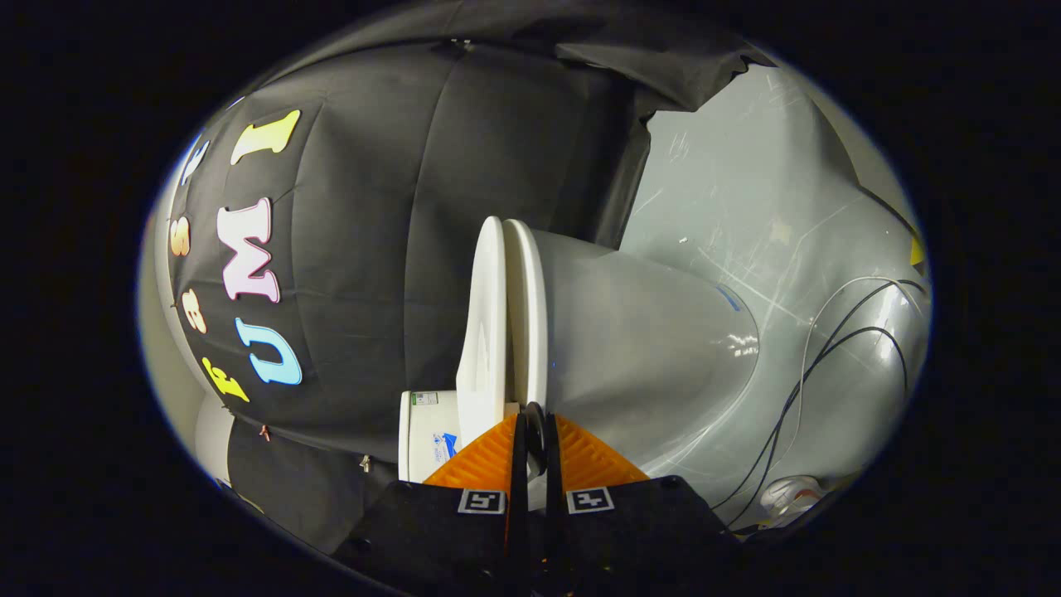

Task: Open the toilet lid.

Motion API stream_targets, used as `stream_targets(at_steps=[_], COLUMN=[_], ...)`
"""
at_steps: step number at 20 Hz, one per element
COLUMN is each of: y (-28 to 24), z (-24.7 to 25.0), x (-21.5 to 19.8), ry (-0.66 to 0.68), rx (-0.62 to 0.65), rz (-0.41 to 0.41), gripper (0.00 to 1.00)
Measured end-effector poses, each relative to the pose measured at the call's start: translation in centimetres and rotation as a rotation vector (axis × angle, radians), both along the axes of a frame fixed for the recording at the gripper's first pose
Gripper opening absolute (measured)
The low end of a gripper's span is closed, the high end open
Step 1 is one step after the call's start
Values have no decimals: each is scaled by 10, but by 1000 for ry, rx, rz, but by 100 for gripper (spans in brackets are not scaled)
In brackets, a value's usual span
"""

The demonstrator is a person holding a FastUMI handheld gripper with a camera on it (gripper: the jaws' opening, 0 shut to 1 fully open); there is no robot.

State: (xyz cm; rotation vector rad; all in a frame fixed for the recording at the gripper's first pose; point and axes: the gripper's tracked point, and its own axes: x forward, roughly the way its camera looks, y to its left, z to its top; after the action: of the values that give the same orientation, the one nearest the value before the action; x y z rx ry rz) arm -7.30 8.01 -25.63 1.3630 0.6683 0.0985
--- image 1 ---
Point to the white toilet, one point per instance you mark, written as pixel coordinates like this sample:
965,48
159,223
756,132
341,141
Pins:
646,348

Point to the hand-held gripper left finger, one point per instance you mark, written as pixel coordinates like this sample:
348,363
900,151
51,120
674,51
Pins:
519,514

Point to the black backdrop cloth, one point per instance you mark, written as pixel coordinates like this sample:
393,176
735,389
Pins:
373,249

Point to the yellow tape piece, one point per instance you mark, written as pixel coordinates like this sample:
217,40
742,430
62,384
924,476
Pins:
917,249

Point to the white toilet seat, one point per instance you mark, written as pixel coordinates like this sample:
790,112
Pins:
530,315

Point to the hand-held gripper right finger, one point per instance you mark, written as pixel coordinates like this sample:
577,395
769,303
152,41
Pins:
554,514

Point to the white toilet lid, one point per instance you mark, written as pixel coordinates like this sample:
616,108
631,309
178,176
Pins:
485,332

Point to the white red device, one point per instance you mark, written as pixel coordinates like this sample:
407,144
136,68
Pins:
792,495

